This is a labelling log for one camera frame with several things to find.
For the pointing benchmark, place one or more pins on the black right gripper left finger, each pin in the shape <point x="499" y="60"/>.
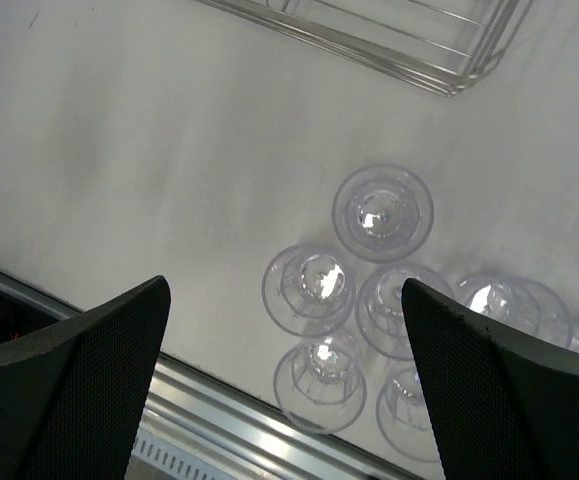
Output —
<point x="72" y="394"/>

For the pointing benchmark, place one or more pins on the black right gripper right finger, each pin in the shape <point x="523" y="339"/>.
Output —
<point x="502" y="404"/>

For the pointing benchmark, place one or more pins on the clear plastic cup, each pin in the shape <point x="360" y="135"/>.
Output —
<point x="378" y="312"/>
<point x="382" y="213"/>
<point x="522" y="303"/>
<point x="320" y="384"/>
<point x="402" y="415"/>
<point x="308" y="290"/>

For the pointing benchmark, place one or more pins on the slotted cable duct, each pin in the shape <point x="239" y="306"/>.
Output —
<point x="170" y="460"/>

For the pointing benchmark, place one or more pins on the wire dish rack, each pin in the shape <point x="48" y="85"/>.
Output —
<point x="443" y="47"/>

